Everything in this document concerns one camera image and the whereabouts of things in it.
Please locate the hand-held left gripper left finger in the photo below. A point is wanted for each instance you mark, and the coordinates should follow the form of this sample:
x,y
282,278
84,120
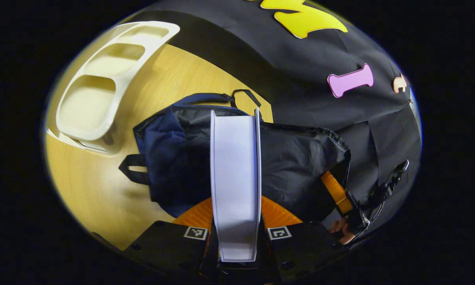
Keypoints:
x,y
166,245

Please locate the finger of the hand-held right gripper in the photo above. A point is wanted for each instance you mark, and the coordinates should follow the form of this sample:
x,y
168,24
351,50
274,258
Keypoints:
x,y
336,192

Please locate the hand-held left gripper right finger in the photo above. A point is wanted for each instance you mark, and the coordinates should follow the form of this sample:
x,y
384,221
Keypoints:
x,y
300,249

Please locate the navy blue schoolbag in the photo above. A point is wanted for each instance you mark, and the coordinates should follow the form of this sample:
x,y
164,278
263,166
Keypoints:
x,y
300,158

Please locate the white book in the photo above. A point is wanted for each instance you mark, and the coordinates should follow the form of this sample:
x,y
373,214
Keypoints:
x,y
235,178

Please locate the white plastic bookshelf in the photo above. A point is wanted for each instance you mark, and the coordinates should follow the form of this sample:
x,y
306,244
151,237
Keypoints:
x,y
122,87

